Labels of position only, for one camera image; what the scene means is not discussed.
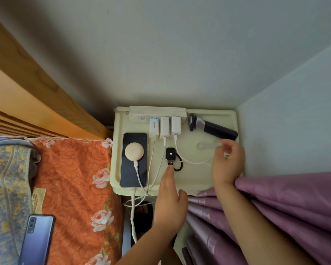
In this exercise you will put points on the person's right hand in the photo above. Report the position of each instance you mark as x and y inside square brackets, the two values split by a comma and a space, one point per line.
[228, 168]

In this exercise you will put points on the person's left hand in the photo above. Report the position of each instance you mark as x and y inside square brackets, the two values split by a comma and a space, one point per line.
[168, 204]

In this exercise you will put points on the person's left thumb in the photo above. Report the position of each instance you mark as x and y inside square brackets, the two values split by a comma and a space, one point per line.
[183, 198]

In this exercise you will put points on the person's right fingers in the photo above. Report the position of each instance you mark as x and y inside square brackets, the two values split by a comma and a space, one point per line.
[231, 146]

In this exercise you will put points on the black smartwatch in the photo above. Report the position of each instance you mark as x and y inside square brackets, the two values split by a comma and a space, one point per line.
[170, 154]

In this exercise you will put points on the person's right forearm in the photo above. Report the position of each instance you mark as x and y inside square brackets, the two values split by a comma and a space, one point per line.
[253, 226]

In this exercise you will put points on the person's left forearm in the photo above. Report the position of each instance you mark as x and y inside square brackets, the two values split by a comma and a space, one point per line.
[151, 248]

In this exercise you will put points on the black and silver electric shaver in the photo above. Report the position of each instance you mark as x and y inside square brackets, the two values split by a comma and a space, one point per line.
[215, 129]

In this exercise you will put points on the cream plastic bedside shelf tray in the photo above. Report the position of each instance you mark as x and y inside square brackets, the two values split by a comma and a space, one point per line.
[193, 176]

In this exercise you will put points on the translucent plastic spoon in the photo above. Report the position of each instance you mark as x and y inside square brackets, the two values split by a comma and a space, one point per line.
[207, 145]

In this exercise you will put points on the black object under shelf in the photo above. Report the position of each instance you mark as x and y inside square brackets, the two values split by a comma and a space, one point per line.
[144, 220]

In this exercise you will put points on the short white charger adapter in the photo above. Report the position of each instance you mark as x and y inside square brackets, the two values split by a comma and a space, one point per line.
[176, 126]

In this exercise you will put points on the black smartphone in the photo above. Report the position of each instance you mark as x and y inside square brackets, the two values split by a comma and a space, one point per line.
[128, 173]

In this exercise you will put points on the tall white charger adapter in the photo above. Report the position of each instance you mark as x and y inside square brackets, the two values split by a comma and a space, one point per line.
[165, 128]

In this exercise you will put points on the white charger adapter green tip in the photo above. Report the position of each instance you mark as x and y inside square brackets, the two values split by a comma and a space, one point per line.
[154, 128]

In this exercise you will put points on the purple curtain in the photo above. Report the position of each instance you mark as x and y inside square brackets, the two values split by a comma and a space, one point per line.
[286, 201]

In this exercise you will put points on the cream power strip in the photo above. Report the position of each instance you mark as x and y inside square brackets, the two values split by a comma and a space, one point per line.
[157, 111]

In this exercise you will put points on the orange floral bed sheet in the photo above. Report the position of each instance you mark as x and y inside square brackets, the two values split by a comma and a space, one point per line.
[77, 195]

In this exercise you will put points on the blue smartphone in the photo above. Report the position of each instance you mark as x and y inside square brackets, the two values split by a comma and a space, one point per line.
[37, 240]

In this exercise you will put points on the grey yellow floral blanket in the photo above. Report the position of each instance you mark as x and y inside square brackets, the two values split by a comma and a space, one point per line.
[8, 190]

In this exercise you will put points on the wooden bed frame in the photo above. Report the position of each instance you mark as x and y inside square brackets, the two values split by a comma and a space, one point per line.
[38, 93]

